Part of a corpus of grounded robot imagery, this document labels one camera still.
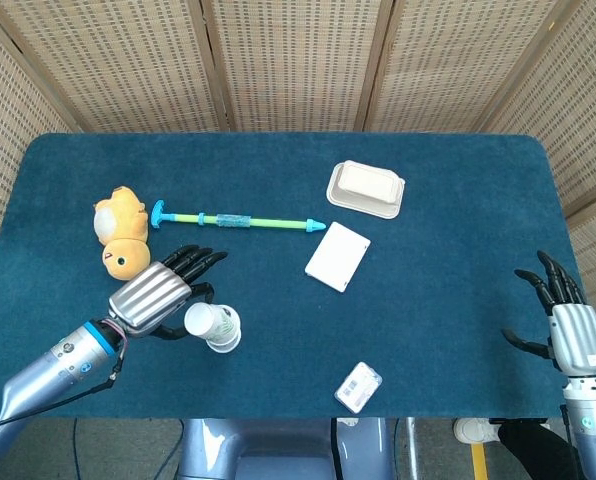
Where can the white flat rectangular box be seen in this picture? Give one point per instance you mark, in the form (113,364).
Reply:
(338,257)

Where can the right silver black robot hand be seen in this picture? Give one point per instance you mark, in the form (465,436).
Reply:
(578,340)

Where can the dark blue table cloth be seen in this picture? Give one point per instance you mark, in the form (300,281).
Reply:
(278,160)

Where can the woven folding screen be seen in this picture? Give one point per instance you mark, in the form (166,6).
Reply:
(298,60)

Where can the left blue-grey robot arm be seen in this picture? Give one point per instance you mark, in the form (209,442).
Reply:
(53,370)

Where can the black trouser leg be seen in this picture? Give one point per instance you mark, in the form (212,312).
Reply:
(533,450)

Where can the green blue water squirter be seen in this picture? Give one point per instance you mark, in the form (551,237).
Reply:
(268,222)

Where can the white shoe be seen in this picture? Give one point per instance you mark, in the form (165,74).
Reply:
(475,431)

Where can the beige lidded food container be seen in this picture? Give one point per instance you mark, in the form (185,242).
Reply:
(365,187)

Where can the blue-grey robot torso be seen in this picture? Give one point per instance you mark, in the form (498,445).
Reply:
(278,450)

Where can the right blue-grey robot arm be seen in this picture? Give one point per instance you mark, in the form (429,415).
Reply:
(595,425)

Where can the clear box purple label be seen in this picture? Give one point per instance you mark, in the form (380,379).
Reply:
(358,387)

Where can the blue flower paper cup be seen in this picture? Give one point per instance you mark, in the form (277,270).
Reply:
(228,344)

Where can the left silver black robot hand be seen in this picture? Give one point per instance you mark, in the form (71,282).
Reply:
(148,297)

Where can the green flower paper cup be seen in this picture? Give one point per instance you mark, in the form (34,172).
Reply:
(200,320)
(223,351)

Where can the yellow plush chick toy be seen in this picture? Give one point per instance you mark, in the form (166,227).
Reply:
(123,220)

